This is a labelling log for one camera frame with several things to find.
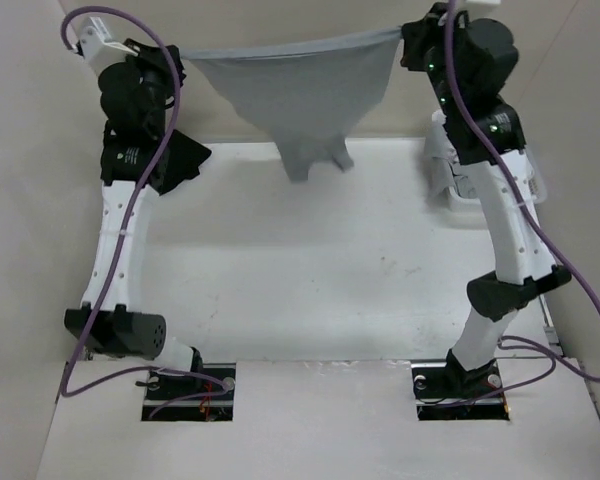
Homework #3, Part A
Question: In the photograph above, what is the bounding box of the folded black tank top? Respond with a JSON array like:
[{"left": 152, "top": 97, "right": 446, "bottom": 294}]
[{"left": 150, "top": 130, "right": 212, "bottom": 196}]

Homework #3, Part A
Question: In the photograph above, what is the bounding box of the grey tank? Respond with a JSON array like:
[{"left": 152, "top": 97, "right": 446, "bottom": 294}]
[
  {"left": 451, "top": 163, "right": 478, "bottom": 200},
  {"left": 181, "top": 27, "right": 401, "bottom": 183}
]

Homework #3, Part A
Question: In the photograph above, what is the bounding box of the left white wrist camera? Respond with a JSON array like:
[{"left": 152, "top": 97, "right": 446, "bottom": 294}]
[{"left": 76, "top": 16, "right": 137, "bottom": 74}]

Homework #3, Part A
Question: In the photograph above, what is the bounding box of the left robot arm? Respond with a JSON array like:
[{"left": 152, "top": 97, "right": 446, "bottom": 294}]
[{"left": 64, "top": 37, "right": 211, "bottom": 399}]

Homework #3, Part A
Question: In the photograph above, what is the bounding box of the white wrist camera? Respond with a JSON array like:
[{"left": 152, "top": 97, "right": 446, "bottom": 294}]
[
  {"left": 76, "top": 16, "right": 137, "bottom": 74},
  {"left": 464, "top": 0, "right": 501, "bottom": 9}
]

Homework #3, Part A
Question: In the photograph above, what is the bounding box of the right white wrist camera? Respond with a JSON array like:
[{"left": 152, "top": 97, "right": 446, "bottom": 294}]
[{"left": 464, "top": 0, "right": 501, "bottom": 9}]

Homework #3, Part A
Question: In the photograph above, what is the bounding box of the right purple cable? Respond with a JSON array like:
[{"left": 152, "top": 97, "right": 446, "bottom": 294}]
[{"left": 439, "top": 0, "right": 600, "bottom": 401}]

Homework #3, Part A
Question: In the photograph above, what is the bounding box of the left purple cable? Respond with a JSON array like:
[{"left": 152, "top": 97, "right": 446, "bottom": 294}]
[{"left": 59, "top": 4, "right": 234, "bottom": 419}]

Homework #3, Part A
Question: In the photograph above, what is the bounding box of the purple cable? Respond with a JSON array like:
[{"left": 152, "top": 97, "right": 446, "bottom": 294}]
[
  {"left": 439, "top": 0, "right": 600, "bottom": 401},
  {"left": 59, "top": 4, "right": 234, "bottom": 419}
]

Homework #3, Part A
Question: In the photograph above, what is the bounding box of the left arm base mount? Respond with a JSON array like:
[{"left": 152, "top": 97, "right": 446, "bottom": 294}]
[{"left": 136, "top": 363, "right": 237, "bottom": 423}]

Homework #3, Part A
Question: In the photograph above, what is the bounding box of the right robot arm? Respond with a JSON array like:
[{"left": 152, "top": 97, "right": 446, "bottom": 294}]
[{"left": 401, "top": 2, "right": 571, "bottom": 400}]

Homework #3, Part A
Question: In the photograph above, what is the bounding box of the white plastic laundry basket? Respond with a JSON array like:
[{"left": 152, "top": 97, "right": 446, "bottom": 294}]
[{"left": 429, "top": 112, "right": 549, "bottom": 211}]

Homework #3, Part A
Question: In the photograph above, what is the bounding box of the grey cloth over basket rim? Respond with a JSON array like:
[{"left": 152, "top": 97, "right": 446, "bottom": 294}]
[{"left": 424, "top": 110, "right": 457, "bottom": 198}]

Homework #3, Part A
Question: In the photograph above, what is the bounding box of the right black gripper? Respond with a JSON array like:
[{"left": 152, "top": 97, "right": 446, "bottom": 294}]
[{"left": 402, "top": 2, "right": 478, "bottom": 116}]

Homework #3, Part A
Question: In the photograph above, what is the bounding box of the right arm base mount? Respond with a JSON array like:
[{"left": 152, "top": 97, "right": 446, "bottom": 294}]
[{"left": 411, "top": 361, "right": 509, "bottom": 421}]

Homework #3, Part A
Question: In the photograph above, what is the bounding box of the grey tank top in basket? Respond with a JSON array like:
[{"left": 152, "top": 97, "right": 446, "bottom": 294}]
[{"left": 451, "top": 163, "right": 478, "bottom": 200}]

